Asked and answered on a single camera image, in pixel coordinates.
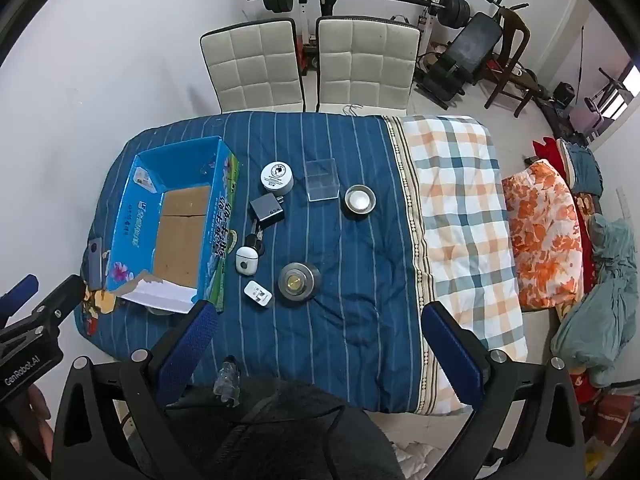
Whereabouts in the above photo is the person's left hand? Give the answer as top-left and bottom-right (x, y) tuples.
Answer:
(27, 384), (54, 457)

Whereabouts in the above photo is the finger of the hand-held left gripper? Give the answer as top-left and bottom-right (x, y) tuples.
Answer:
(0, 275), (87, 348)
(0, 274), (40, 316)

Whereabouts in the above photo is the teal cloth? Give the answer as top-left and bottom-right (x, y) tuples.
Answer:
(550, 215), (640, 387)

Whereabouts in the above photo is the grey phone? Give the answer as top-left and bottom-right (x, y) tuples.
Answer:
(87, 240), (107, 291)

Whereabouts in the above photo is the clear plastic box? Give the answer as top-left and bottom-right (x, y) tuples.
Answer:
(305, 158), (341, 202)

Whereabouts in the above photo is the clear plastic bottle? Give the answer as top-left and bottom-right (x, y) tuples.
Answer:
(214, 355), (242, 408)

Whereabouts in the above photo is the red bag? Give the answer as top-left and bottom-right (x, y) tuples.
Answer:
(592, 394), (637, 448)

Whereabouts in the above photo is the blue denim cloth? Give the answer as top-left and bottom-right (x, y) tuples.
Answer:
(567, 141), (604, 196)

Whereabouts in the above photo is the silver round tin gold centre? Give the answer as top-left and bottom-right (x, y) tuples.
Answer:
(277, 261), (322, 302)

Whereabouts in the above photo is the brown wooden chair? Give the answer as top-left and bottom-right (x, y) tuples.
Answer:
(483, 6), (532, 119)

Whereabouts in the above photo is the orange floral pillow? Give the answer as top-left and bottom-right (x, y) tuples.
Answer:
(501, 160), (584, 312)

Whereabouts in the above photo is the white cloth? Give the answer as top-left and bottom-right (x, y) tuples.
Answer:
(392, 441), (446, 480)

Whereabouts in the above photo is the grey charger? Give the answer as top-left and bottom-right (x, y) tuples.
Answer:
(249, 192), (287, 226)

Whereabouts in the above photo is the white power adapter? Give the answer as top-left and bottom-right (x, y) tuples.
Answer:
(243, 280), (274, 308)

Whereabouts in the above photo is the silver metal bowl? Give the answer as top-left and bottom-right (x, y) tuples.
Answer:
(341, 185), (377, 221)

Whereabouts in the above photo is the black weight bench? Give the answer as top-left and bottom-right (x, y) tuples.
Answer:
(414, 11), (503, 109)

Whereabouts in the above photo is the blue striped and plaid quilt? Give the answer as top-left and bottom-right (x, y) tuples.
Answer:
(74, 112), (530, 416)

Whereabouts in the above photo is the white earbuds case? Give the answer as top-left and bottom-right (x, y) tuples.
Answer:
(235, 245), (260, 276)

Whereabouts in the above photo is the black cloth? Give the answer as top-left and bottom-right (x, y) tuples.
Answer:
(162, 379), (406, 480)

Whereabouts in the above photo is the white padded chair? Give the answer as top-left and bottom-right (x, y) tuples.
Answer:
(316, 15), (422, 116)
(200, 17), (306, 114)

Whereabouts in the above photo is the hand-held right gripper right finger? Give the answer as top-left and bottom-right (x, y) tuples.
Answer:
(421, 301), (586, 480)

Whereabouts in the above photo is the white round tin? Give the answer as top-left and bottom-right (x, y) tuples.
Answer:
(260, 161), (295, 194)

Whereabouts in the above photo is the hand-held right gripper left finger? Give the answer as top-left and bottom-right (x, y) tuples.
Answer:
(50, 300), (219, 480)

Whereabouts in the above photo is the blue cardboard box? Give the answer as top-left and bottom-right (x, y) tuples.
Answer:
(102, 135), (242, 313)

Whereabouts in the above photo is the white barbell rack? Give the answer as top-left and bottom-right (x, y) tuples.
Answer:
(294, 0), (449, 73)

